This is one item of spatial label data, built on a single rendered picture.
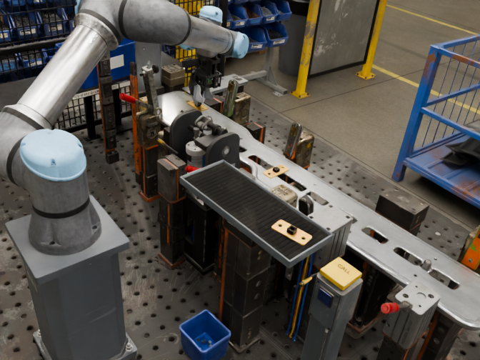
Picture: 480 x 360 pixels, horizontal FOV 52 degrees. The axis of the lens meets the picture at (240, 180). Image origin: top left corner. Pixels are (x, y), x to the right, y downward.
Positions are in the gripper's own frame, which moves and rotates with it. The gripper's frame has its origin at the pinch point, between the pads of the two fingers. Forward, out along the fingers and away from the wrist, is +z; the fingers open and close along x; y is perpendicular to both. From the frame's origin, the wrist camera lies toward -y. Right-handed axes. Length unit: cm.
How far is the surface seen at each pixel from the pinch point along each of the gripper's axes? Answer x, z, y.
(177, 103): -2.3, 5.2, -9.3
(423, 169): 171, 82, 28
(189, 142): -27.1, -9.3, 30.1
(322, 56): 242, 85, -122
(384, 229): -1, -5, 84
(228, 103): 9.7, 0.2, 6.3
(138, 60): -8.2, -5.6, -27.5
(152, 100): -20.8, -6.5, 1.0
